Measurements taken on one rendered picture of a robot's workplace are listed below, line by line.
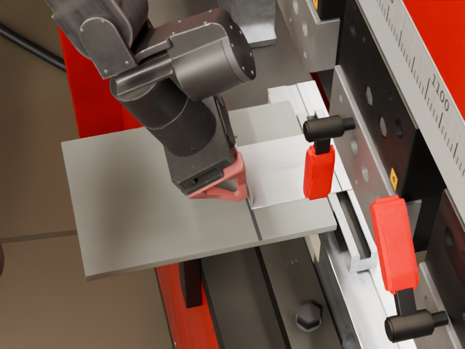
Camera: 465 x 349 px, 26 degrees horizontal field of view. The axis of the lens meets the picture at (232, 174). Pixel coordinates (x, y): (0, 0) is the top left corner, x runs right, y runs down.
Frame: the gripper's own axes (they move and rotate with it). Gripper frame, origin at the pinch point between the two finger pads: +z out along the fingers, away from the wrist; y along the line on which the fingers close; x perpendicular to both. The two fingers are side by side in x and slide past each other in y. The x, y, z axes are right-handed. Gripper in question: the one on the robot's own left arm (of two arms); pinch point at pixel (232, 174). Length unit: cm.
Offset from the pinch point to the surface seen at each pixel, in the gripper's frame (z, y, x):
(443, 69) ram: -31.6, -25.7, -24.9
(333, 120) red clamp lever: -18.5, -14.7, -15.3
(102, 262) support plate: -5.7, -6.9, 14.0
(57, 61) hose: 78, 122, 61
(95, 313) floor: 80, 49, 64
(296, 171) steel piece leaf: 4.3, -0.1, -5.7
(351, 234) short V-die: 6.1, -9.2, -8.5
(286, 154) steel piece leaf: 4.0, 2.4, -5.2
